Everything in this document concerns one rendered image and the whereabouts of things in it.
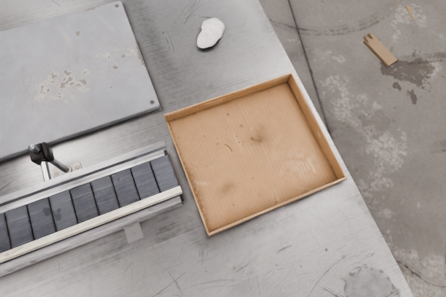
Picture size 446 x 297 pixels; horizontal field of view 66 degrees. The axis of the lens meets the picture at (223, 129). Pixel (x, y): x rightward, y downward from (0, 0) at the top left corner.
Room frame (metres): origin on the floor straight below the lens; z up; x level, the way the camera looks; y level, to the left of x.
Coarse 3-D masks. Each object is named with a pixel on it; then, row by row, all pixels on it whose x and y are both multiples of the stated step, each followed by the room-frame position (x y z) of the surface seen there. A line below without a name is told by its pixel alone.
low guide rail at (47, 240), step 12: (168, 192) 0.10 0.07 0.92; (180, 192) 0.10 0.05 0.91; (132, 204) 0.06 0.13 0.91; (144, 204) 0.07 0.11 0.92; (108, 216) 0.04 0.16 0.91; (120, 216) 0.04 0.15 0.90; (72, 228) 0.01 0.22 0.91; (84, 228) 0.01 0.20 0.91; (36, 240) -0.02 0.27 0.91; (48, 240) -0.02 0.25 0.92; (12, 252) -0.05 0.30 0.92; (24, 252) -0.04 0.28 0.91
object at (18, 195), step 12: (156, 144) 0.17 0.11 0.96; (120, 156) 0.13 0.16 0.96; (132, 156) 0.14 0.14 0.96; (84, 168) 0.10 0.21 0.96; (96, 168) 0.11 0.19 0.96; (48, 180) 0.07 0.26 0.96; (60, 180) 0.07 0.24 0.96; (72, 180) 0.08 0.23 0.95; (24, 192) 0.05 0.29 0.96; (36, 192) 0.05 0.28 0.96; (0, 204) 0.02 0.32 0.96
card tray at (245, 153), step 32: (224, 96) 0.33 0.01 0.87; (256, 96) 0.36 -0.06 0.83; (288, 96) 0.38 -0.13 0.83; (192, 128) 0.26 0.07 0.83; (224, 128) 0.27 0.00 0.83; (256, 128) 0.29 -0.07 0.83; (288, 128) 0.30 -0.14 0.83; (320, 128) 0.30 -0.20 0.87; (192, 160) 0.19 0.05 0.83; (224, 160) 0.20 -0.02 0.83; (256, 160) 0.21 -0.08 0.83; (288, 160) 0.23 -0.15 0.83; (320, 160) 0.24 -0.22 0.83; (192, 192) 0.12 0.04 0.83; (224, 192) 0.13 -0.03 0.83; (256, 192) 0.15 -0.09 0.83; (288, 192) 0.16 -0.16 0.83; (224, 224) 0.07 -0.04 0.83
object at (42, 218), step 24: (144, 168) 0.14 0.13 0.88; (168, 168) 0.15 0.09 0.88; (72, 192) 0.07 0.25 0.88; (96, 192) 0.08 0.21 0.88; (120, 192) 0.09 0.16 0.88; (144, 192) 0.09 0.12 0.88; (0, 216) 0.00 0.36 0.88; (24, 216) 0.01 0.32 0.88; (48, 216) 0.02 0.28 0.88; (72, 216) 0.03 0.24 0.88; (96, 216) 0.04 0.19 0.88; (0, 240) -0.03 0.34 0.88; (24, 240) -0.03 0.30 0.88; (0, 264) -0.08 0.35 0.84
